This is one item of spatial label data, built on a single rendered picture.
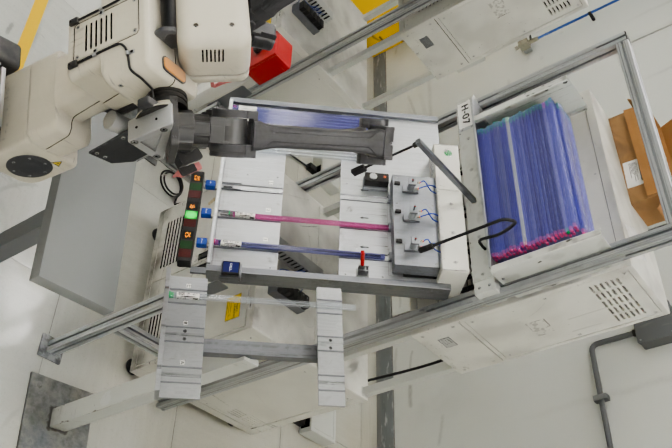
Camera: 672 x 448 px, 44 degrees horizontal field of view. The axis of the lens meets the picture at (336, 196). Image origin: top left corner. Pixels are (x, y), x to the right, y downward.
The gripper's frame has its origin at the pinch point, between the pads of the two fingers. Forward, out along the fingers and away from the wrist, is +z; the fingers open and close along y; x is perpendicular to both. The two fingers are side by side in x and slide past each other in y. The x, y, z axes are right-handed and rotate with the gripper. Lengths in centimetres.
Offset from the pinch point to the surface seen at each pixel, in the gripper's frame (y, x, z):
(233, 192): -11, -38, 31
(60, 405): -41, 14, 96
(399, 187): -36, -71, 1
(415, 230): -49, -63, -4
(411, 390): -127, -161, 142
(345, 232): -39, -52, 12
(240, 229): -22.5, -30.3, 27.6
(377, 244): -47, -56, 7
